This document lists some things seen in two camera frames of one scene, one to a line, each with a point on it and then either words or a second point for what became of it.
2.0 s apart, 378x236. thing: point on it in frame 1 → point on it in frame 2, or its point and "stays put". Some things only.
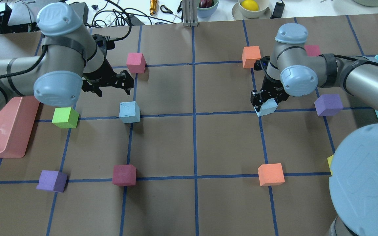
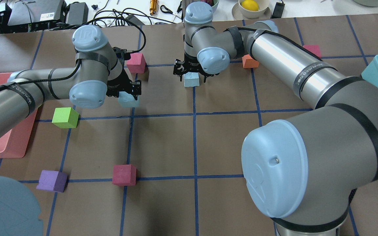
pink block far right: [136, 62] stays put
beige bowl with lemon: [264, 12] stays put
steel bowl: [373, 3] stays put
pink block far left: [124, 175] stays put
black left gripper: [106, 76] → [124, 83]
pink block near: [312, 50] stays put
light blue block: [268, 107] → [191, 79]
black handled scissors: [164, 9] stays put
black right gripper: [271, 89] → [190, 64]
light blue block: [129, 112] → [126, 100]
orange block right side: [250, 54] stays put
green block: [65, 117] stays put
